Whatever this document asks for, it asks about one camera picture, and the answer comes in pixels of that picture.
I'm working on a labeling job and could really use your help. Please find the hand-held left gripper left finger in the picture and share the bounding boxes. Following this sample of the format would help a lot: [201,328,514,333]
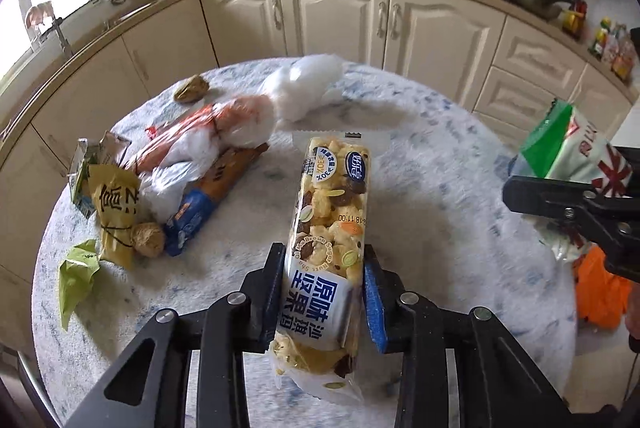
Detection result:
[65,242,288,428]

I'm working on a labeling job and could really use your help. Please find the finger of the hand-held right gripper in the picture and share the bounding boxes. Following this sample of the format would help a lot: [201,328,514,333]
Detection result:
[502,175,640,281]
[606,146,640,173]

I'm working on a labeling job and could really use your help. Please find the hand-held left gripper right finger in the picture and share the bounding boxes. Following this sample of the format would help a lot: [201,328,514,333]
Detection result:
[362,244,571,428]

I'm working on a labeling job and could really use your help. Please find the green white red snack packet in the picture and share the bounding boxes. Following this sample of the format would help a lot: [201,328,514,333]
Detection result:
[510,100,633,261]

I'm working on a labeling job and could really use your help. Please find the clear cereal bar packet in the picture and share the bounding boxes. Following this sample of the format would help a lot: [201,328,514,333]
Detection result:
[270,131,391,409]

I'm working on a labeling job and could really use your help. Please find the white milk carton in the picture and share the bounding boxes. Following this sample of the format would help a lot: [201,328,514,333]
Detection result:
[67,131,132,219]

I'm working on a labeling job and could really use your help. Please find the clear seasoning bottle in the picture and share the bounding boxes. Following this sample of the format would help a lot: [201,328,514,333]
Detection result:
[614,26,640,82]

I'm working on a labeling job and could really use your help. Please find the orange plastic object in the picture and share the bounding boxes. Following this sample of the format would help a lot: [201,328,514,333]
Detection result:
[575,245,634,326]

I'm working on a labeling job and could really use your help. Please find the medium cream cabinet drawer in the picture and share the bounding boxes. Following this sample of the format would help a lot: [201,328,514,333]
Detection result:
[472,66,576,125]

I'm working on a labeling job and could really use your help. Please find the blue brown biscuit packet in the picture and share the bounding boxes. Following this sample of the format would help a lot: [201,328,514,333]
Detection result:
[164,143,271,257]

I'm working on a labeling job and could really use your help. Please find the yellow cap bottle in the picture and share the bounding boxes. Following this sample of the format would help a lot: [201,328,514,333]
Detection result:
[591,17,615,58]

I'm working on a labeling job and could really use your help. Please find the brown crumpled paper ball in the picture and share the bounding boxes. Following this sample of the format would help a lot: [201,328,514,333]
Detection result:
[131,221,166,259]
[173,76,210,104]

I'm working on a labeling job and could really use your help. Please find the large cream cabinet drawer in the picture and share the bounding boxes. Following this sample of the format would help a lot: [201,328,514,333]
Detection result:
[500,16,587,82]

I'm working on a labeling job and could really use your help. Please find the oil and sauce bottles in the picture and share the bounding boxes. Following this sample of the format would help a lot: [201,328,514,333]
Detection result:
[562,0,588,40]

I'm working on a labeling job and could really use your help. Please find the orange white plastic bag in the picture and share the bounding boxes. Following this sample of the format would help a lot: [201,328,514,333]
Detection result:
[125,94,278,219]

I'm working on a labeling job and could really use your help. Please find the yellow snack packet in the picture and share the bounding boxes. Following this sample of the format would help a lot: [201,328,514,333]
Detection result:
[89,163,143,270]

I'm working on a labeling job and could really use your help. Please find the green crumpled wrapper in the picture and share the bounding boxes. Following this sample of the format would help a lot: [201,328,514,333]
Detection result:
[59,239,103,333]

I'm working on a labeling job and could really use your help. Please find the cream kitchen cabinet unit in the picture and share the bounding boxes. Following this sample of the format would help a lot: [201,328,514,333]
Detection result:
[0,0,640,359]

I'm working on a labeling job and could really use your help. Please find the metal faucet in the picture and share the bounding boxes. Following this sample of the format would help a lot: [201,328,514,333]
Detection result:
[25,1,73,58]

